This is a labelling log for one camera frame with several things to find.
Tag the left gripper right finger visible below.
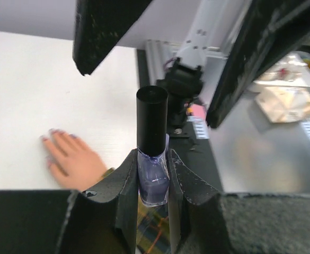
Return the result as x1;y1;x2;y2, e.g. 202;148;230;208
167;149;310;253

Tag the purple nail polish bottle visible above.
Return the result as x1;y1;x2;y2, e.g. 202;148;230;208
137;134;170;207

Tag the right white cable duct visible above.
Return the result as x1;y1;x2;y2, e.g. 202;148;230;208
192;116;209;140

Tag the pink sticky note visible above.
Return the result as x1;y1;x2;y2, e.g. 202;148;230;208
190;104;206;119

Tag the mannequin hand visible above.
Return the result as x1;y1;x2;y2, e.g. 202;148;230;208
41;129;108;192

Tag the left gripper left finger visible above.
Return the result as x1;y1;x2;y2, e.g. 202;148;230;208
0;150;138;253

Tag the black nail polish brush cap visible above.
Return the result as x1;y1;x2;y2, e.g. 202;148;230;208
136;85;168;157

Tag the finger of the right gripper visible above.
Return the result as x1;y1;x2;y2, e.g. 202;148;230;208
73;0;152;76
206;1;310;129

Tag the yellow plaid sleeve forearm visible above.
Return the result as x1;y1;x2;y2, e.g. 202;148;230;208
135;198;171;254

